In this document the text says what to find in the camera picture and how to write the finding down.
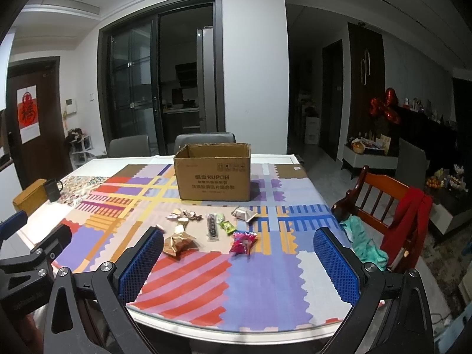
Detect small yellow-brown box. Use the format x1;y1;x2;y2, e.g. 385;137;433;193
13;179;47;217

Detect teal cloth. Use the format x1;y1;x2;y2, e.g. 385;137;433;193
340;215;389;271

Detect gold brown snack bag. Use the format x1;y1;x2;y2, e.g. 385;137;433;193
163;232;198;259

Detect black mug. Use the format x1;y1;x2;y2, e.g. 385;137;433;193
43;178;63;202

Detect red garment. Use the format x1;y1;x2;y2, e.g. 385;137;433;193
380;187;433;273

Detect white yellow cake packet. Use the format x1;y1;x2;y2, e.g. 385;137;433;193
165;209;185;221

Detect red wooden chair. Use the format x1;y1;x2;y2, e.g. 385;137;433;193
331;165;414;271

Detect foil wrapped round candy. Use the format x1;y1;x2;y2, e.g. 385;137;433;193
182;210;202;221

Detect dark wooden entry door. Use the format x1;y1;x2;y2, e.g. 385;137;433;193
6;57;72;188

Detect dark long snack bar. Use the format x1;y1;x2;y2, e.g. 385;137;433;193
206;213;219;240

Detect colourful patterned tablecloth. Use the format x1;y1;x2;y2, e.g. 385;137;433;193
51;162;353;333

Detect green candy packet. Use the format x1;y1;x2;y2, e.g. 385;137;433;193
218;220;237;236

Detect shoe rack with shoes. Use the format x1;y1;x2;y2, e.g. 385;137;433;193
65;128;93;169

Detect pink red snack bag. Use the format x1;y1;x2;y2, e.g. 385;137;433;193
230;231;258;256

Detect red fu door poster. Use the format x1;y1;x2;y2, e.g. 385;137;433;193
17;86;41;144

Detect white low cabinet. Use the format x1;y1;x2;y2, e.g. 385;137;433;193
339;137;399;178

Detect brown cardboard box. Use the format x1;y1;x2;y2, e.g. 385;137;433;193
173;143;251;201

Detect grey chair left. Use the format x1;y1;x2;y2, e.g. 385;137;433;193
108;134;151;158

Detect grey chair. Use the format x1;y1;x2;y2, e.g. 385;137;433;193
108;134;151;158
173;132;236;154

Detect white silver snack packet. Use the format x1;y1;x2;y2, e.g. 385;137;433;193
231;206;257;224

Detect white intercom panel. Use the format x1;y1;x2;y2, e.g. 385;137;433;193
65;98;78;116

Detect grey chair middle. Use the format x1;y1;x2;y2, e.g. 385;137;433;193
173;132;236;154

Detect red foil balloons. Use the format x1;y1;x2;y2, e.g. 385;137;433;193
369;87;399;124

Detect black glass sliding door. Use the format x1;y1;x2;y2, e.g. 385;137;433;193
97;0;226;154

